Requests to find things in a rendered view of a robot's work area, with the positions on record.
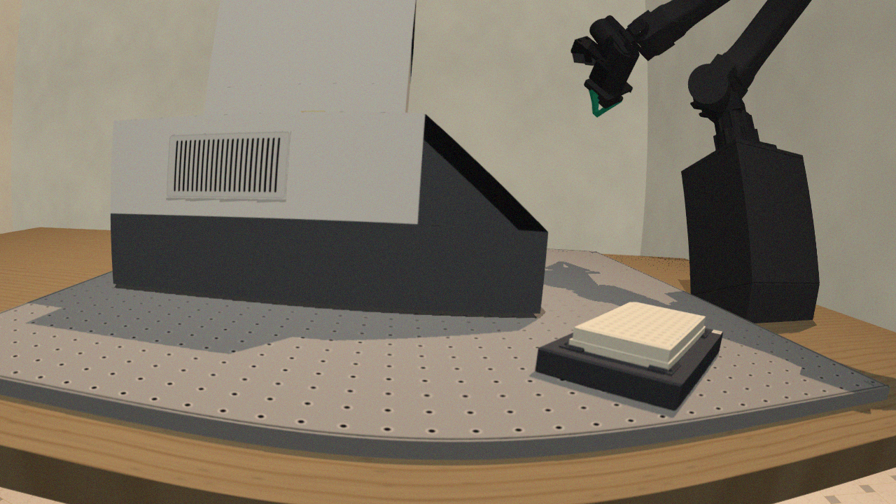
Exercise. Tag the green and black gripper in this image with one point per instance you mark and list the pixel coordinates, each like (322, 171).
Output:
(611, 92)

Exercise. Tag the white thermal cycler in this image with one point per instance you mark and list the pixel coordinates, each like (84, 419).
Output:
(335, 203)

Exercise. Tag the white well plate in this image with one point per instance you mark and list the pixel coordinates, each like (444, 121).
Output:
(641, 334)

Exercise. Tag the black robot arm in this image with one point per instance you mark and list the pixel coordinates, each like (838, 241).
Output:
(717, 88)

